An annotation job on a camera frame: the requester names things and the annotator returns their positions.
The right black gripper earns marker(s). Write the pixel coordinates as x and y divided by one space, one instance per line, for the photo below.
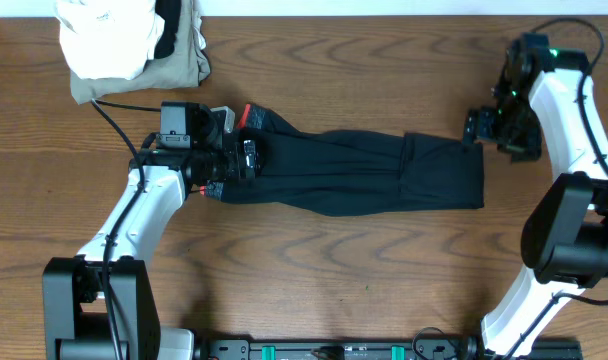
478 126

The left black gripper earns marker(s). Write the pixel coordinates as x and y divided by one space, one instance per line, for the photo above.
249 157

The black leggings with coral cuffs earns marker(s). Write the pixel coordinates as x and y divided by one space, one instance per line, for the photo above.
354 173

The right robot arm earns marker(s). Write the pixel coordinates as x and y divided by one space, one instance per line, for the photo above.
545 102

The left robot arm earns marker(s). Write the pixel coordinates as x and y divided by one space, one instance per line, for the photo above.
99 304

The khaki folded garment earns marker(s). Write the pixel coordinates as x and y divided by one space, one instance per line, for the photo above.
186 67

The black folded garment on pile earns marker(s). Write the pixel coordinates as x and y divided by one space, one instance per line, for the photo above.
169 11

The white folded garment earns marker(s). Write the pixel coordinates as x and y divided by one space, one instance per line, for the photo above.
108 39

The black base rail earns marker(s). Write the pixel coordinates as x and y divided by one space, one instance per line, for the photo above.
432 347

